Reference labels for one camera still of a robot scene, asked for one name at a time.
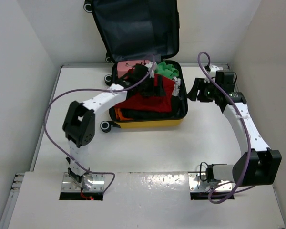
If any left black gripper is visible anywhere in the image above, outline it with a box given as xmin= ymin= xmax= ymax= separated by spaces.
xmin=136 ymin=73 xmax=165 ymax=96

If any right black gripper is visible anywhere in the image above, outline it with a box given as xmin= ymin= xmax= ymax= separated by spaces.
xmin=187 ymin=77 xmax=220 ymax=103

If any red garment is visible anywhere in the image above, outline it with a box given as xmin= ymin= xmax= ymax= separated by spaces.
xmin=115 ymin=74 xmax=174 ymax=112

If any newspaper print cloth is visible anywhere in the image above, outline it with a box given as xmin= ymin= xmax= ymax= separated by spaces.
xmin=172 ymin=77 xmax=181 ymax=97

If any green towel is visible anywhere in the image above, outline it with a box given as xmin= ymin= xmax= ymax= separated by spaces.
xmin=154 ymin=62 xmax=179 ymax=80

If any black garment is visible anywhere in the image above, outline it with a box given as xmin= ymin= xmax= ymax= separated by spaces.
xmin=120 ymin=96 xmax=182 ymax=120

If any pink vanity case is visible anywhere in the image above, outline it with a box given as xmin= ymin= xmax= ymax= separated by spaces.
xmin=117 ymin=60 xmax=150 ymax=78

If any orange patterned scarf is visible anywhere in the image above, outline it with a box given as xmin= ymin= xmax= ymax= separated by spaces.
xmin=114 ymin=108 xmax=132 ymax=121

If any yellow suitcase with dark lining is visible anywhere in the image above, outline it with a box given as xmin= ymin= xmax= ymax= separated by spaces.
xmin=83 ymin=0 xmax=188 ymax=133

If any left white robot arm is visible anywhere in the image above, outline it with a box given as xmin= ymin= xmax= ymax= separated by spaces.
xmin=62 ymin=62 xmax=164 ymax=184

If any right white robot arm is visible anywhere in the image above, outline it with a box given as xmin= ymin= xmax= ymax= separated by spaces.
xmin=187 ymin=70 xmax=282 ymax=187

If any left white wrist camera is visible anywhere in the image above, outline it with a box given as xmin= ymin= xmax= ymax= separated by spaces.
xmin=145 ymin=62 xmax=157 ymax=78

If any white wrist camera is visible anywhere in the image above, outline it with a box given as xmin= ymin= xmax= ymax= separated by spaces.
xmin=145 ymin=62 xmax=157 ymax=78
xmin=204 ymin=65 xmax=223 ymax=80

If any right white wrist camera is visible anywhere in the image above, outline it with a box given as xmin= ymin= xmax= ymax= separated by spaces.
xmin=204 ymin=65 xmax=223 ymax=80

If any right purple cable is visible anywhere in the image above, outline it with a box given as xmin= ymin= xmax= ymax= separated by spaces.
xmin=197 ymin=51 xmax=255 ymax=204

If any purple cable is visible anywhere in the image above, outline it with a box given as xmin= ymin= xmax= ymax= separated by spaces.
xmin=197 ymin=51 xmax=255 ymax=204
xmin=43 ymin=54 xmax=157 ymax=194

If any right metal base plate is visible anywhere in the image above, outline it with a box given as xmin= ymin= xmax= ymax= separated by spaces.
xmin=188 ymin=172 xmax=233 ymax=193

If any metal base plate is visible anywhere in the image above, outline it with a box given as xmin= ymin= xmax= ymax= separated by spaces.
xmin=188 ymin=172 xmax=233 ymax=193
xmin=61 ymin=173 xmax=105 ymax=192

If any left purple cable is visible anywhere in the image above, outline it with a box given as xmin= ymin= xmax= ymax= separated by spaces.
xmin=43 ymin=54 xmax=157 ymax=194

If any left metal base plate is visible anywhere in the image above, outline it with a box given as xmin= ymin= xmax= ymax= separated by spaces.
xmin=61 ymin=173 xmax=105 ymax=192

